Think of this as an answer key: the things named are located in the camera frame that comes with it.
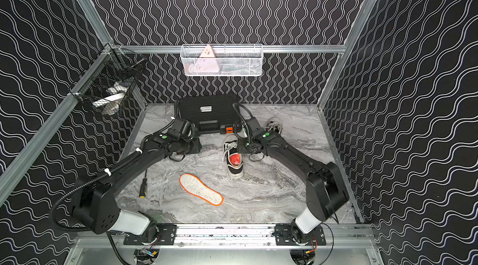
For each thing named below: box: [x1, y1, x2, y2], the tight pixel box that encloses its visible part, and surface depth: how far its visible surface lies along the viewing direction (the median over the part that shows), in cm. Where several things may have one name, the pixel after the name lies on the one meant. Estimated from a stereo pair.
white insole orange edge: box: [178, 173, 225, 206], surface depth 87 cm
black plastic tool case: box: [178, 93, 241, 134], surface depth 112 cm
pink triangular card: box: [195, 44, 220, 73], surface depth 92 cm
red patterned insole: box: [229, 153, 241, 166], surface depth 95 cm
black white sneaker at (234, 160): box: [221, 133, 244, 180], surface depth 92 cm
